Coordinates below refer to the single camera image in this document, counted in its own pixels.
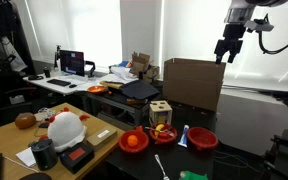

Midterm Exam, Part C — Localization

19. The black cylinder speaker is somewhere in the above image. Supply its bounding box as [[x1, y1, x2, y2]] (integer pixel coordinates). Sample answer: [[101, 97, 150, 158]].
[[30, 138, 59, 171]]

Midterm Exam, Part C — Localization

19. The dark computer monitor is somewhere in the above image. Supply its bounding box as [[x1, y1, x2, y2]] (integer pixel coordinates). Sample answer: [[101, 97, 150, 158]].
[[59, 49, 86, 78]]

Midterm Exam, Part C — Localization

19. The large brown cardboard box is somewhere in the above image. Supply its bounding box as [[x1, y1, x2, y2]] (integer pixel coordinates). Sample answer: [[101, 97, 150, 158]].
[[162, 57, 227, 113]]

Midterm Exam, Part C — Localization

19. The small cardboard box white label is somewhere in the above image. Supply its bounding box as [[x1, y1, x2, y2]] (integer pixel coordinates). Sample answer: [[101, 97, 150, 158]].
[[84, 126, 118, 151]]

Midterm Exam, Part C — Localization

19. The black box with red label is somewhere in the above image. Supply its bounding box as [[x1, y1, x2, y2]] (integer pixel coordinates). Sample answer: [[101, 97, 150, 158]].
[[59, 142, 95, 175]]

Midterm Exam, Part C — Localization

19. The white plush chicken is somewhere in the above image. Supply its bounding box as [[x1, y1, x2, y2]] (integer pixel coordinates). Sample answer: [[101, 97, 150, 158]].
[[38, 106, 91, 153]]

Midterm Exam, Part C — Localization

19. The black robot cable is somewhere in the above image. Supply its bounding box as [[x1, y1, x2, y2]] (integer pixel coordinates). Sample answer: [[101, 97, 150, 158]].
[[257, 0, 288, 55]]

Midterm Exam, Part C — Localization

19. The wooden desk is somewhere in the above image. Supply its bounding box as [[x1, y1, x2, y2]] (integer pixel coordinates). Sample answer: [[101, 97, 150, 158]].
[[0, 102, 125, 180]]

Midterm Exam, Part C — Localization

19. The white paper sheet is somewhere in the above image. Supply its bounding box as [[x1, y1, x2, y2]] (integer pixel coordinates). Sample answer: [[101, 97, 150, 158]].
[[15, 146, 37, 168]]

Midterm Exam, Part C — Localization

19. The silver metal spoon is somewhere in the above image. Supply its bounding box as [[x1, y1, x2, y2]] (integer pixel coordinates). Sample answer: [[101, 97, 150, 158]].
[[154, 153, 170, 180]]

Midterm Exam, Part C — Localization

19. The brown ball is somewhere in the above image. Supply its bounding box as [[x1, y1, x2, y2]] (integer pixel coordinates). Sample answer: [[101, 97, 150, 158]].
[[14, 112, 37, 130]]

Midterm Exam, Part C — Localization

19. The red bowl holding orange ball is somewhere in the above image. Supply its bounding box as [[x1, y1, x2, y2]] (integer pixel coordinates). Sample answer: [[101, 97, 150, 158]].
[[118, 125, 150, 154]]

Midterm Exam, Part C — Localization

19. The red toy block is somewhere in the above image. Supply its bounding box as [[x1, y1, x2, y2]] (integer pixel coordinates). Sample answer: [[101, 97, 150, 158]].
[[158, 131, 170, 140]]

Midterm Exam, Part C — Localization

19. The black cup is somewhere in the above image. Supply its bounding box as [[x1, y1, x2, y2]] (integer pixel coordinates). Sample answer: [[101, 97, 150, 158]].
[[43, 67, 52, 79]]

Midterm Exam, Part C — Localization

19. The red bowl holding toys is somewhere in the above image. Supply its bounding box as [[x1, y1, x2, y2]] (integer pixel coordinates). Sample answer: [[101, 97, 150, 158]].
[[149, 123, 179, 145]]

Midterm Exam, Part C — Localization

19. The stack of white papers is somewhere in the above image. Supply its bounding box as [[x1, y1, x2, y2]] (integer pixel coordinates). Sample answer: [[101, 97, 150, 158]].
[[108, 65, 139, 84]]

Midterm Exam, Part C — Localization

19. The slim black keyboard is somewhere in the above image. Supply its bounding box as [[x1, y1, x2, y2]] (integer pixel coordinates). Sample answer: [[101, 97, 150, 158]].
[[46, 78, 72, 88]]

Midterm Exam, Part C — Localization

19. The silver metal fork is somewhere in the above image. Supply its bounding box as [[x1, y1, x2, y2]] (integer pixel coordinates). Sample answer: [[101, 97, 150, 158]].
[[144, 126, 175, 137]]

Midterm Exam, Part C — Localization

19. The white blue toothpaste tube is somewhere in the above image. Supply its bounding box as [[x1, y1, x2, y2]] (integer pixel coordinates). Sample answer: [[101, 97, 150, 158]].
[[177, 124, 190, 149]]

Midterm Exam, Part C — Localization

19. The orange ball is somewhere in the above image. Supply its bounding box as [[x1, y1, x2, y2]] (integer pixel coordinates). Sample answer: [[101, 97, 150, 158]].
[[127, 134, 139, 147]]

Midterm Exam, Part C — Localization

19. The yellow toy banana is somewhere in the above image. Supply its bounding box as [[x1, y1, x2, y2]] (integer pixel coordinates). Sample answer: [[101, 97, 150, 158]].
[[154, 123, 165, 138]]

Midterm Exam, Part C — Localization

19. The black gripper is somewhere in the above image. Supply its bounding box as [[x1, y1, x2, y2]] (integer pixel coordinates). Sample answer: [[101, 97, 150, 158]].
[[213, 23, 247, 65]]

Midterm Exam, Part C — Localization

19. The white desk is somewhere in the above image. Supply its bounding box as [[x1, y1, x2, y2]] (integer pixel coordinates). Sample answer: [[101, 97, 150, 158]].
[[22, 68, 112, 96]]

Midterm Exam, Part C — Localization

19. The wooden shape sorter box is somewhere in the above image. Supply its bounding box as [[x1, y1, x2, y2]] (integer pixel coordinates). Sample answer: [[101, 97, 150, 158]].
[[149, 100, 173, 126]]

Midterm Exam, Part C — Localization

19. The white tissue box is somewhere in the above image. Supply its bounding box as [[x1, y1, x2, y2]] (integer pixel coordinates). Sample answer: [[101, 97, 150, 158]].
[[9, 94, 26, 105]]

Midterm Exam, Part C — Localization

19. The empty red bowl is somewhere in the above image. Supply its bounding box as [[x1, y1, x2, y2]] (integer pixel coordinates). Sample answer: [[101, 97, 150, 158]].
[[186, 126, 220, 151]]

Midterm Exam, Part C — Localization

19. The small open cardboard box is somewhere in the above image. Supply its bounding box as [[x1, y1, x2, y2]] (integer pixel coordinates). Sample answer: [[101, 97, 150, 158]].
[[129, 51, 161, 84]]

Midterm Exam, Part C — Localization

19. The clear plastic container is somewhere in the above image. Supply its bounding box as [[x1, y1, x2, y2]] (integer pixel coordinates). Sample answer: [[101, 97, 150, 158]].
[[34, 107, 56, 122]]

